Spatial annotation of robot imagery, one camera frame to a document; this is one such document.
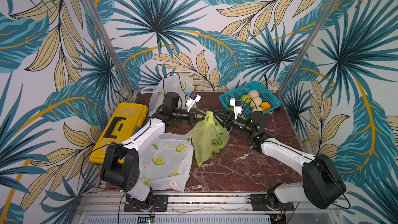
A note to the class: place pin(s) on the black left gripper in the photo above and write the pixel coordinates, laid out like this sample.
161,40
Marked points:
192,115

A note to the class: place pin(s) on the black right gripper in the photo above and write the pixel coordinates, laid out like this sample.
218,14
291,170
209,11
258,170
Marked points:
229,122

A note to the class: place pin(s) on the green avocado plastic bag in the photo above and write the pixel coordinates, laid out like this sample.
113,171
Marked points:
209,138

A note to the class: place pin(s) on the small green pear back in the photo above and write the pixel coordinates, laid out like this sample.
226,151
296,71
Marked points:
245,99

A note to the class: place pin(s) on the white pear front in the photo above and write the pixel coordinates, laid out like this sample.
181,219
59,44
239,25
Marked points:
257,109

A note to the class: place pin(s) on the white lemon plastic bag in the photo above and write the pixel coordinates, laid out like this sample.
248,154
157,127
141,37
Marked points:
166,163

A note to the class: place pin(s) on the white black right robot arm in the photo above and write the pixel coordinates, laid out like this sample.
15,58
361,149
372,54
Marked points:
321,183

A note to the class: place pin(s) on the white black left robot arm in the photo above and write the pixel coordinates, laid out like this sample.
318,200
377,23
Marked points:
121,167

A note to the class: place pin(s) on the orange pear right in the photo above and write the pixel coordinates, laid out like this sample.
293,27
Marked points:
265,106

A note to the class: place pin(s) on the teal plastic basket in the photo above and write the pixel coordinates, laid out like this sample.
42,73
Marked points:
264,94

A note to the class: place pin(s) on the yellow tool box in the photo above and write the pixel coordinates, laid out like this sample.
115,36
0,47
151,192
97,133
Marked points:
125,121

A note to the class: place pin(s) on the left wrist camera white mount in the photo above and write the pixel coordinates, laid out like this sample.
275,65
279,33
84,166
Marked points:
191,100

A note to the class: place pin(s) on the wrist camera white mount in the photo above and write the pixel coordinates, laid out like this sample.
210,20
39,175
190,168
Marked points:
191,100
236,103

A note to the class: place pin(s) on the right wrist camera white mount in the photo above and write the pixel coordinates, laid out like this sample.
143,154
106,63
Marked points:
236,103

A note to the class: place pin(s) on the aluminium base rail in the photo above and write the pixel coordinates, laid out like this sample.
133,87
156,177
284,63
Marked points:
200,208

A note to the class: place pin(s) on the aluminium right frame post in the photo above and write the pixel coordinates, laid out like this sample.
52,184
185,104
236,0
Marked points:
329,8

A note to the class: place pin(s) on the aluminium frame post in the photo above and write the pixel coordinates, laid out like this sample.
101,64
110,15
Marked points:
97,22
329,8

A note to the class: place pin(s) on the aluminium left frame post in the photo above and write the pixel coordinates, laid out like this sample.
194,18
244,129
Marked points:
97,22

